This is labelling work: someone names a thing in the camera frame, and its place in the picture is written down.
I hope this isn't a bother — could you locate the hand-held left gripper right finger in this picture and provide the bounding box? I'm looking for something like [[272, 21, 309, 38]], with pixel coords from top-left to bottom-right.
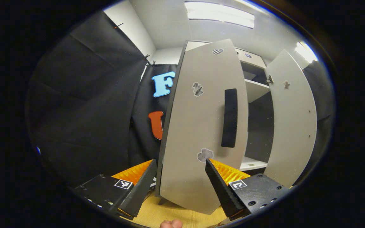
[[205, 158, 292, 221]]

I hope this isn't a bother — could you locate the large ceiling light panel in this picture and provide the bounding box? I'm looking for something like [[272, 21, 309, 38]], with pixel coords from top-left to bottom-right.
[[184, 1, 255, 29]]

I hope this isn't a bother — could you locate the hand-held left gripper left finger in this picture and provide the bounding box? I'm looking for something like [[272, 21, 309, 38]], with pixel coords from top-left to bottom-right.
[[73, 159, 157, 220]]

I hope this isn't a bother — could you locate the white cabinet door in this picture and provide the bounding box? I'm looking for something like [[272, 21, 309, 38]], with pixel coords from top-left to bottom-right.
[[263, 49, 317, 189], [156, 39, 249, 215]]

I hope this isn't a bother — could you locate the black door handle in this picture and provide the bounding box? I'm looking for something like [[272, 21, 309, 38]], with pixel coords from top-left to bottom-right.
[[221, 89, 238, 148]]

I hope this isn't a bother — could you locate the small ceiling light panel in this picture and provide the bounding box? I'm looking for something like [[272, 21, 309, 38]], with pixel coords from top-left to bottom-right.
[[295, 41, 318, 64]]

